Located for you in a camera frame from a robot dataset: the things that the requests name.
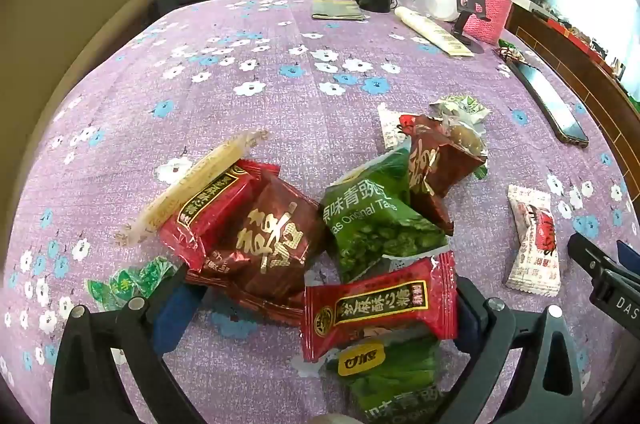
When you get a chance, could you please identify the long yellow candy bar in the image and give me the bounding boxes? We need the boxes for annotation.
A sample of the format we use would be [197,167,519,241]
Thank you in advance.
[114,129,271,247]

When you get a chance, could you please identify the black phone stand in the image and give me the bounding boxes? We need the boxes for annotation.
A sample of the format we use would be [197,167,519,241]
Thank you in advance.
[452,0,495,55]

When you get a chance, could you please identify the cream tube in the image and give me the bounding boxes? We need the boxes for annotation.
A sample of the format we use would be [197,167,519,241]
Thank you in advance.
[394,6,475,58]

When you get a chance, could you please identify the white red candy packet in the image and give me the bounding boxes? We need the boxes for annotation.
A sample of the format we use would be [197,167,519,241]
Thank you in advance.
[376,102,417,151]
[504,184,562,297]

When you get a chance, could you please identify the green white candy packet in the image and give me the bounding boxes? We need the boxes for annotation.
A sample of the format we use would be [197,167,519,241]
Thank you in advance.
[86,255,190,313]
[431,95,490,125]

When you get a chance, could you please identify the green pea snack packet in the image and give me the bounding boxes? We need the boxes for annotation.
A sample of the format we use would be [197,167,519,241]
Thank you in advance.
[319,139,449,285]
[324,338,447,424]

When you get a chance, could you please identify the dark red snack packet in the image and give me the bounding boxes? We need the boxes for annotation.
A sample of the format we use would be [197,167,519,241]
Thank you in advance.
[184,173,332,326]
[399,114,489,235]

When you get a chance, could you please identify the white round lid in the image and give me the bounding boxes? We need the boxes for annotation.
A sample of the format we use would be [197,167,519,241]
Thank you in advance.
[425,0,461,22]

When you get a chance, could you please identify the dark booklet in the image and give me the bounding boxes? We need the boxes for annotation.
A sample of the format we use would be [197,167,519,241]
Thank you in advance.
[311,0,369,22]

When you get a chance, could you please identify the black smartphone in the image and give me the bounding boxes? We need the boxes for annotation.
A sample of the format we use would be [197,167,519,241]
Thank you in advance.
[509,60,591,149]

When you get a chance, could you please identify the clear packet brown snack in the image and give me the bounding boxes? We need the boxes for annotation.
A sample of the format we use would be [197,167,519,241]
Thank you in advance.
[440,114,489,157]

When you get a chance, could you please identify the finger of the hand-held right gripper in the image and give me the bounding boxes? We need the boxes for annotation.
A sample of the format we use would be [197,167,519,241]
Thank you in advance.
[616,240,640,275]
[567,231,621,279]

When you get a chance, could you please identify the bright red snack packet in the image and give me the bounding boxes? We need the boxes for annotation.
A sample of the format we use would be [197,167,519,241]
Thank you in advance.
[159,159,282,271]
[299,250,459,364]

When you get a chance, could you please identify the purple floral tablecloth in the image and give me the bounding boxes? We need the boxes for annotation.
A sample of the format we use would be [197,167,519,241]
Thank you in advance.
[0,0,640,424]

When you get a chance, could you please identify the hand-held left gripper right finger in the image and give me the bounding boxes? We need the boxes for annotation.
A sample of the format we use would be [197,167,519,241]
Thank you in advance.
[440,276,584,424]

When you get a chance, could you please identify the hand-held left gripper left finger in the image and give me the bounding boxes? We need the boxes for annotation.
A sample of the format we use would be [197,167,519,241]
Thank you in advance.
[50,261,211,424]

